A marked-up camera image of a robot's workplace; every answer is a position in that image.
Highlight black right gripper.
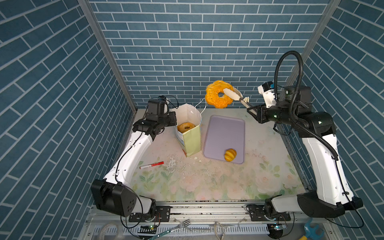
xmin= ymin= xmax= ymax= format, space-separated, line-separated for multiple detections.
xmin=246 ymin=101 xmax=294 ymax=126

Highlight pale bagel ring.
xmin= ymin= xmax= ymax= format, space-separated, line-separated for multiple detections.
xmin=176 ymin=121 xmax=196 ymax=134

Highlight floral paper bag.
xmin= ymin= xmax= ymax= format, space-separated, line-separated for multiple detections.
xmin=171 ymin=99 xmax=207 ymax=157

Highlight metal tongs with white tips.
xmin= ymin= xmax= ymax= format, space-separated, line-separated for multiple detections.
xmin=223 ymin=88 xmax=252 ymax=109

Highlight striped yellow bun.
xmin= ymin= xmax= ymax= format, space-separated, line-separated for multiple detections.
xmin=224 ymin=149 xmax=237 ymax=162

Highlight orange ring bread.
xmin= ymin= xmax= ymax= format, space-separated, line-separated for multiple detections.
xmin=205 ymin=80 xmax=234 ymax=109

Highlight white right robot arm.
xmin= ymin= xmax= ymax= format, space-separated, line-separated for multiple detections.
xmin=247 ymin=82 xmax=363 ymax=219

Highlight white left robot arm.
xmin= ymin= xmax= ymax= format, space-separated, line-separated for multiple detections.
xmin=91 ymin=112 xmax=177 ymax=218

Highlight red white marker pen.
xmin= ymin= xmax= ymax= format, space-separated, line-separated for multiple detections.
xmin=139 ymin=162 xmax=164 ymax=169

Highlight lilac plastic tray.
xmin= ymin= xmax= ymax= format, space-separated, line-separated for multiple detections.
xmin=203 ymin=115 xmax=245 ymax=165

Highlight metal fork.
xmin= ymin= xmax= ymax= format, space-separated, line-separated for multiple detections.
xmin=149 ymin=220 xmax=191 ymax=240

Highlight blue toy wrench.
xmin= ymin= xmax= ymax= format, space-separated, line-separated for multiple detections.
xmin=299 ymin=218 xmax=325 ymax=240

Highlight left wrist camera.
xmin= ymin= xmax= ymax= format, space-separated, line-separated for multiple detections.
xmin=145 ymin=96 xmax=169 ymax=122

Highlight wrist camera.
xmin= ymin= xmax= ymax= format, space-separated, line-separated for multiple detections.
xmin=145 ymin=96 xmax=169 ymax=122
xmin=258 ymin=82 xmax=277 ymax=108

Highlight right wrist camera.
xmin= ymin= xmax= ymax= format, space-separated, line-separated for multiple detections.
xmin=258 ymin=82 xmax=277 ymax=108

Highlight black corrugated cable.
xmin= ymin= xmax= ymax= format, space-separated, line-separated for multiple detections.
xmin=273 ymin=50 xmax=340 ymax=161

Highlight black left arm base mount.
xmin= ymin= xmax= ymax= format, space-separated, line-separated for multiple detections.
xmin=129 ymin=206 xmax=171 ymax=223

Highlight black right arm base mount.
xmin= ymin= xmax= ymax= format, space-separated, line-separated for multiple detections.
xmin=245 ymin=204 xmax=291 ymax=222

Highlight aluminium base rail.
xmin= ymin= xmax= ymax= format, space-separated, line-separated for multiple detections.
xmin=79 ymin=201 xmax=342 ymax=240

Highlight aluminium corner post left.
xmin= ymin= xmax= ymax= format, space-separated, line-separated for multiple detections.
xmin=78 ymin=0 xmax=137 ymax=114

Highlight aluminium corner post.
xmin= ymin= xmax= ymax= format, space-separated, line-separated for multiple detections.
xmin=78 ymin=0 xmax=137 ymax=114
xmin=284 ymin=0 xmax=341 ymax=87

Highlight aluminium corner post right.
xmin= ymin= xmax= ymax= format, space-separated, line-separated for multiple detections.
xmin=284 ymin=0 xmax=341 ymax=87

